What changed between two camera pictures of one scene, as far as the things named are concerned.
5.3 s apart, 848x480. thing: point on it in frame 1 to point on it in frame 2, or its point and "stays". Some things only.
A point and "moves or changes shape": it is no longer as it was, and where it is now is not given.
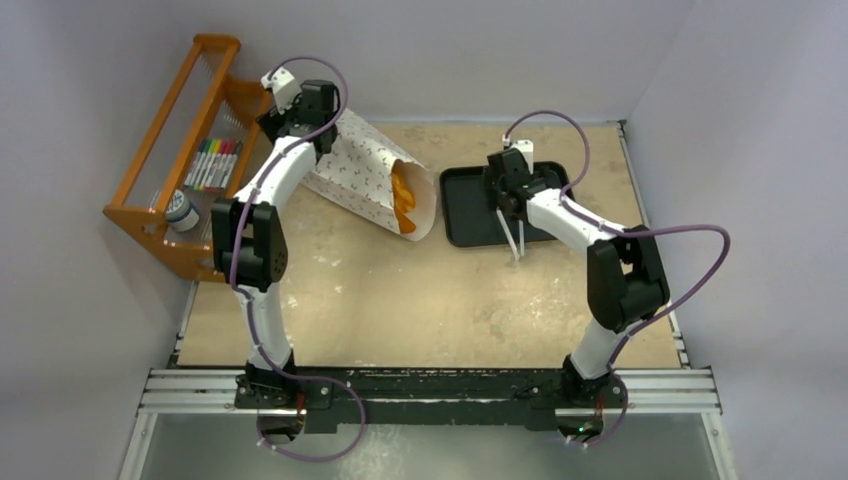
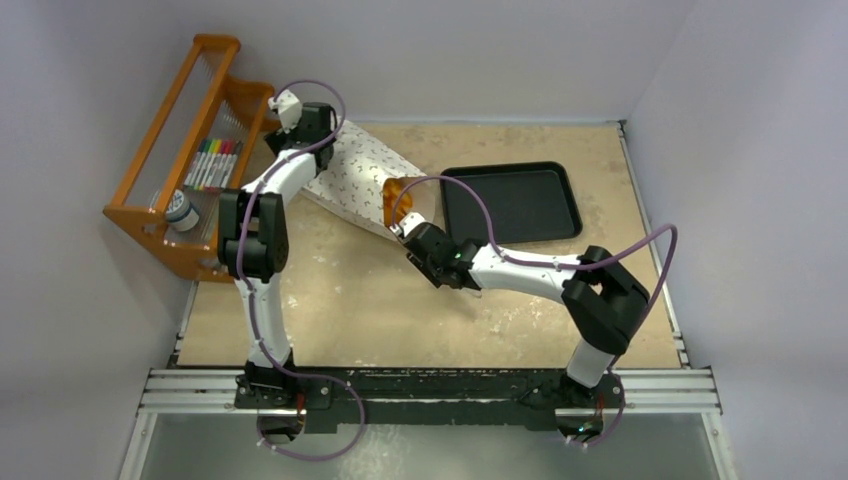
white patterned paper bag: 357,174 moves or changes shape
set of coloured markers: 212,164 stays
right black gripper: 510,201 to 416,240
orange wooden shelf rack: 195,158 stays
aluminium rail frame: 649,392 stays
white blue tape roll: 180,215 stays
